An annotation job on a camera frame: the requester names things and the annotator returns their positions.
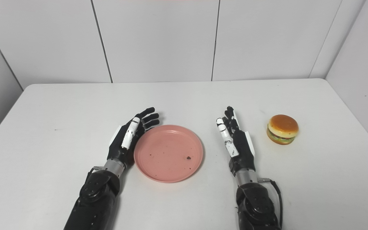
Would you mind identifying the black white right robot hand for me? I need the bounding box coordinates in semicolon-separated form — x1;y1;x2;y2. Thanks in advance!
216;106;256;176

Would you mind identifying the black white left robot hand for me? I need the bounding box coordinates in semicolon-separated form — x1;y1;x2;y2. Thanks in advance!
107;107;160;166

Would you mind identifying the toy hamburger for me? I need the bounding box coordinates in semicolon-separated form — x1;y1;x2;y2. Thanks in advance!
266;114;299;145

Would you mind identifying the pink round plate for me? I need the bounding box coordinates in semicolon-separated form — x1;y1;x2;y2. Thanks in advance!
134;125;204;183

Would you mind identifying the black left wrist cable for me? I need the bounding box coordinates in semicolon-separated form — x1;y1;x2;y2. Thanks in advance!
86;165;104;186

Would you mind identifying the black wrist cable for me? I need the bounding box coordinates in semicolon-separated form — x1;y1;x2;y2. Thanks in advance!
257;178;283;229
86;165;104;186

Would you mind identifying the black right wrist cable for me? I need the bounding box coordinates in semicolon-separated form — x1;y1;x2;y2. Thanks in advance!
257;178;283;229

